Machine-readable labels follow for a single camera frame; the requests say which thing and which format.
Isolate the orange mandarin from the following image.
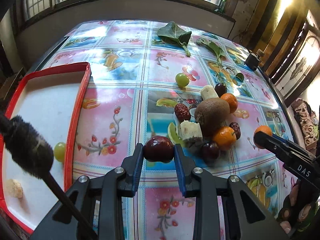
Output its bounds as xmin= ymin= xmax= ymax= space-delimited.
xmin=253 ymin=125 xmax=273 ymax=149
xmin=212 ymin=126 xmax=236 ymax=151
xmin=220 ymin=93 xmax=238 ymax=114

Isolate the red date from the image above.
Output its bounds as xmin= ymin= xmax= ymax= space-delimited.
xmin=174 ymin=103 xmax=191 ymax=122
xmin=229 ymin=122 xmax=241 ymax=140

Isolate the orange mandarin front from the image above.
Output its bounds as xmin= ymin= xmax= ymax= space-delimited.
xmin=212 ymin=126 xmax=236 ymax=151

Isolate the dark red plum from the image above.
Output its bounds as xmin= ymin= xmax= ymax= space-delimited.
xmin=143 ymin=135 xmax=174 ymax=163

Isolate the pale cake piece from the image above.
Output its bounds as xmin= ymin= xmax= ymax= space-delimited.
xmin=6 ymin=179 xmax=23 ymax=198

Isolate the person right hand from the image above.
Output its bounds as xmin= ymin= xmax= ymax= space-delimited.
xmin=276 ymin=180 xmax=319 ymax=239

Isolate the green grape in tray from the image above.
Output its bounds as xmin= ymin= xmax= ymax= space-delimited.
xmin=54 ymin=142 xmax=66 ymax=163

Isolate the brown kiwi fruit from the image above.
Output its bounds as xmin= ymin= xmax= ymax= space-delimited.
xmin=194 ymin=98 xmax=230 ymax=134

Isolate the dark plum rear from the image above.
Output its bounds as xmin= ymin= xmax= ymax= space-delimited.
xmin=215 ymin=83 xmax=227 ymax=97

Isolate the black fuzzy microphone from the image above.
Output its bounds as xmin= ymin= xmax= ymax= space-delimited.
xmin=1 ymin=113 xmax=98 ymax=239

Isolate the small dark bottle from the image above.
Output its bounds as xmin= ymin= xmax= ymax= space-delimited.
xmin=245 ymin=49 xmax=265 ymax=71

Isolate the floral plastic tablecloth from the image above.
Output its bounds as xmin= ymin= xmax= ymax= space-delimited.
xmin=42 ymin=19 xmax=298 ymax=240

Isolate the red rimmed white tray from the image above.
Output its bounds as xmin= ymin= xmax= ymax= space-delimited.
xmin=1 ymin=62 xmax=91 ymax=232

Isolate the green grape on table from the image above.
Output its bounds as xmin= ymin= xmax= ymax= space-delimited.
xmin=175 ymin=73 xmax=190 ymax=87

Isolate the small green leaf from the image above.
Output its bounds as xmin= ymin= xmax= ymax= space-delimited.
xmin=196 ymin=38 xmax=225 ymax=64

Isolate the green bottle on sill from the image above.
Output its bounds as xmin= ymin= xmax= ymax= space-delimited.
xmin=215 ymin=0 xmax=226 ymax=14

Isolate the large green leaf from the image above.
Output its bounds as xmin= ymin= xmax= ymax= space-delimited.
xmin=157 ymin=21 xmax=192 ymax=57

